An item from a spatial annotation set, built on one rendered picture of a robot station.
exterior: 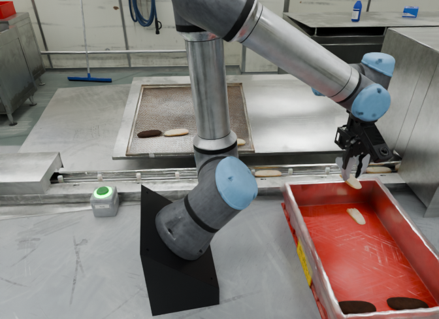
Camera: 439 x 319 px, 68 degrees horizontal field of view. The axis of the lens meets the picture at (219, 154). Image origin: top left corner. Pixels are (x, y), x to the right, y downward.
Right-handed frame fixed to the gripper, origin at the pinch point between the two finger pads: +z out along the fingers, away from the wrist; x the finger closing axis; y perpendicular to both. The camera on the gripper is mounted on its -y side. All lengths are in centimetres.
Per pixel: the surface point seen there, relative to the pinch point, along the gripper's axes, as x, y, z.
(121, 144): 64, 57, 10
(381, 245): -4.4, -13.2, 16.8
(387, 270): 0.2, -20.8, 16.8
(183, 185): 45, 28, 13
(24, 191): 97, 40, 12
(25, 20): 149, 391, 19
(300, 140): -5.4, 37.2, 9.6
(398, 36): -37, 34, -30
